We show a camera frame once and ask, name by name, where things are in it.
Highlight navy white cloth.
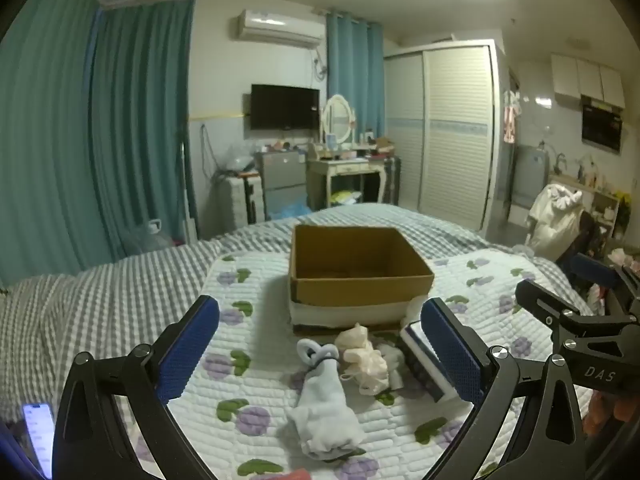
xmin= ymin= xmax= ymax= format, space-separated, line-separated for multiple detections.
xmin=398 ymin=319 xmax=462 ymax=404

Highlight teal pleated curtain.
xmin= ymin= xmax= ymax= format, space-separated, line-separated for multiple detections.
xmin=89 ymin=0 xmax=197 ymax=262

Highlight white wall air conditioner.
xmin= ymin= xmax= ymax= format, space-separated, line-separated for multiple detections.
xmin=234 ymin=8 xmax=327 ymax=50

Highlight clear water jug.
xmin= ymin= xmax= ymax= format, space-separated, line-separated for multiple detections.
xmin=127 ymin=218 xmax=174 ymax=257

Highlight grey washing machine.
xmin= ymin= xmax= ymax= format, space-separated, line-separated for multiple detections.
xmin=512 ymin=143 xmax=551 ymax=209

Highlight light blue white sock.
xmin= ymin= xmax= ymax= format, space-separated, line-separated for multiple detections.
xmin=285 ymin=338 xmax=366 ymax=462

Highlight black wall television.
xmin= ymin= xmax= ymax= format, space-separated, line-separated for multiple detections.
xmin=250 ymin=83 xmax=321 ymax=131

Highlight cream lace sock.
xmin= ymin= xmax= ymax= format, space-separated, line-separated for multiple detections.
xmin=333 ymin=323 xmax=390 ymax=396

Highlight clear plastic bag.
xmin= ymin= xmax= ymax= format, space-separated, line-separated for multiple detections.
xmin=222 ymin=142 xmax=256 ymax=174

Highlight narrow light blue curtain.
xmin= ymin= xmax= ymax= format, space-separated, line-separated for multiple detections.
xmin=325 ymin=11 xmax=386 ymax=142

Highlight white suitcase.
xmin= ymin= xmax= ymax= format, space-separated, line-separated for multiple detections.
xmin=219 ymin=172 xmax=266 ymax=234

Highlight white grey sock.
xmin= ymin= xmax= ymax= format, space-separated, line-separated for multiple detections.
xmin=377 ymin=342 xmax=407 ymax=391

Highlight black range hood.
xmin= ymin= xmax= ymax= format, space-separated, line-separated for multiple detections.
xmin=580 ymin=94 xmax=626 ymax=154

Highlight white sliding door wardrobe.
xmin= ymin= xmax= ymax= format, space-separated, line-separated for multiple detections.
xmin=383 ymin=39 xmax=504 ymax=234

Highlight smartphone with lit screen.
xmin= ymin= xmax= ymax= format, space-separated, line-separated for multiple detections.
xmin=22 ymin=402 xmax=55 ymax=479

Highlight wide teal curtain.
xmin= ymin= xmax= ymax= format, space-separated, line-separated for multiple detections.
xmin=0 ymin=0 xmax=103 ymax=283

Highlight cardboard box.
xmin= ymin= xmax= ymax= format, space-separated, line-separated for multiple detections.
xmin=288 ymin=224 xmax=435 ymax=335

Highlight white floral quilted mat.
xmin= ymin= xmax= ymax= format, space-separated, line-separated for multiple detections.
xmin=134 ymin=249 xmax=593 ymax=480

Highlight white kitchen wall cabinets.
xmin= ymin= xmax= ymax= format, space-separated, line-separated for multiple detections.
xmin=551 ymin=53 xmax=626 ymax=109

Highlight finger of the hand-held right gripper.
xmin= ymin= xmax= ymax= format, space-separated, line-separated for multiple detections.
xmin=515 ymin=279 xmax=640 ymax=347
xmin=572 ymin=253 xmax=640 ymax=312

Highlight silver mini fridge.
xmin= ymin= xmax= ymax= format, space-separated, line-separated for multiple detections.
xmin=254 ymin=151 xmax=307 ymax=222

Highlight white oval vanity mirror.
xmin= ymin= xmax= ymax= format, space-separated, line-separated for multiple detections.
xmin=321 ymin=93 xmax=357 ymax=145

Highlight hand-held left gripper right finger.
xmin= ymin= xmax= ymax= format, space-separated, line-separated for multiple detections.
xmin=420 ymin=297 xmax=587 ymax=480

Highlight hanging pink white clothes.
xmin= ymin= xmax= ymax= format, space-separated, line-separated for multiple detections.
xmin=503 ymin=90 xmax=521 ymax=145

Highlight cream dressing table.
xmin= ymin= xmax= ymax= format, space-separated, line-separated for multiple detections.
xmin=305 ymin=154 xmax=389 ymax=211

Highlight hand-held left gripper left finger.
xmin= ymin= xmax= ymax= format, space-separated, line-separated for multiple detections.
xmin=51 ymin=295 xmax=221 ymax=480

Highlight person's right hand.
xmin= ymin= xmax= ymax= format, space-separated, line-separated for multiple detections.
xmin=582 ymin=391 xmax=637 ymax=436

